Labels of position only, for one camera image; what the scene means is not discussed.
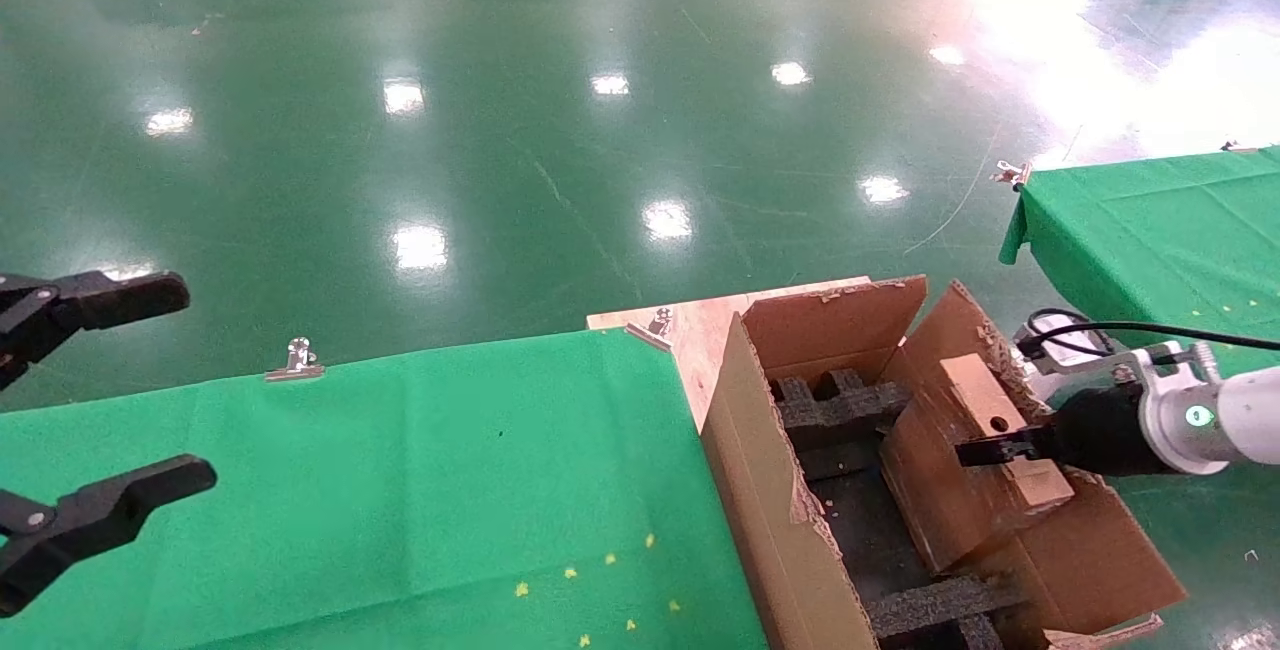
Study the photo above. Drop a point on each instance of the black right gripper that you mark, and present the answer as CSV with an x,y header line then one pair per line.
x,y
1105,430

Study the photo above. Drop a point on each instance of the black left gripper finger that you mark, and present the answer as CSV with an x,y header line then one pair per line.
x,y
110,298
100,515

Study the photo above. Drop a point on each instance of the small brown cardboard box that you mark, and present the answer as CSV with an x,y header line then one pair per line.
x,y
940,490

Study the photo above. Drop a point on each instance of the large open brown carton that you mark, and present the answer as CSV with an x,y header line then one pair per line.
x,y
770,490

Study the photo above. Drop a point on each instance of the black foam insert block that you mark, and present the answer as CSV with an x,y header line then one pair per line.
x,y
940,605
840,410

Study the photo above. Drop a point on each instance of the large green table cloth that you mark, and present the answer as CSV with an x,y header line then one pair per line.
x,y
380,490

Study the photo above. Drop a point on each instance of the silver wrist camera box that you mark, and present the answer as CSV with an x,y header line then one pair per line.
x,y
1070,352

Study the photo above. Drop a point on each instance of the silver camera mounting bracket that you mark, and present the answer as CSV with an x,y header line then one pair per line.
x,y
1165,375

